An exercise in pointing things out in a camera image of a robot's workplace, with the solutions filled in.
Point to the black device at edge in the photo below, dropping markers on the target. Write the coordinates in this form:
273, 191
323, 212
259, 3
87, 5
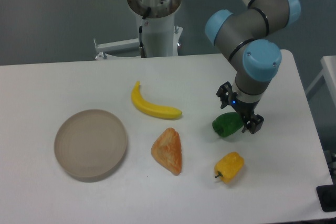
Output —
326, 195

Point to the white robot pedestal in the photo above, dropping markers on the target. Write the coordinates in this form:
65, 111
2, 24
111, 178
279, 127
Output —
157, 33

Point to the green bell pepper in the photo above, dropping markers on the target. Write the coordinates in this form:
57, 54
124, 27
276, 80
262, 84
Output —
227, 124

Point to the yellow banana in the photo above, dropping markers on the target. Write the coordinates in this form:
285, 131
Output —
151, 109

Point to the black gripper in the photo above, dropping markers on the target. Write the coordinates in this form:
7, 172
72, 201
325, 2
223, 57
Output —
252, 122

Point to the yellow bell pepper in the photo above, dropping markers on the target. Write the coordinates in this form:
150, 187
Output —
228, 167

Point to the white side table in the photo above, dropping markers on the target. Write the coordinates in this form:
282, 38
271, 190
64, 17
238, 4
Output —
325, 76

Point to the orange triangular bread slice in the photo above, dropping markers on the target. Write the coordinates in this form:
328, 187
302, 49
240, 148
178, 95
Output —
167, 151

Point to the beige round plate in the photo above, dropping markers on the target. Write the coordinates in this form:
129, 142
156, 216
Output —
90, 145

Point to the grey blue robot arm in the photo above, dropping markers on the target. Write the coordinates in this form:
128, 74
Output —
241, 39

